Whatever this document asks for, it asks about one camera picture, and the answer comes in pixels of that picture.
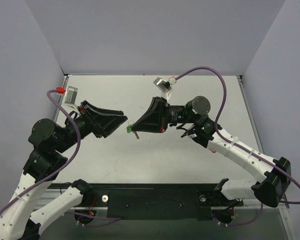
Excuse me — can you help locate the green key tag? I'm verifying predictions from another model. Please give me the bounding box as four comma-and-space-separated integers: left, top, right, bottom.
126, 120, 134, 134

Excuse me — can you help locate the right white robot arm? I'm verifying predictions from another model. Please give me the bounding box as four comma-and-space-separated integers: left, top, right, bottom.
130, 96, 291, 208

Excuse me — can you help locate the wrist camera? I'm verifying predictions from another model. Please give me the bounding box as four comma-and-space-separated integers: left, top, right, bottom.
153, 76, 177, 102
63, 86, 78, 111

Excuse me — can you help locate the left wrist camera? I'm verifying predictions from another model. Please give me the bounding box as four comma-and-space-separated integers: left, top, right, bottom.
63, 86, 78, 111

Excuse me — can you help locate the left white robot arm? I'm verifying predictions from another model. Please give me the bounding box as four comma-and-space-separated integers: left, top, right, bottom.
0, 100, 128, 240

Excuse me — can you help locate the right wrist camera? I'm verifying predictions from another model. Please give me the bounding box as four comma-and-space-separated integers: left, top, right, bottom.
153, 76, 177, 102

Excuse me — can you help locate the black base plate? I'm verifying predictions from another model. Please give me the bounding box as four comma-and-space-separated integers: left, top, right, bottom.
47, 183, 243, 222

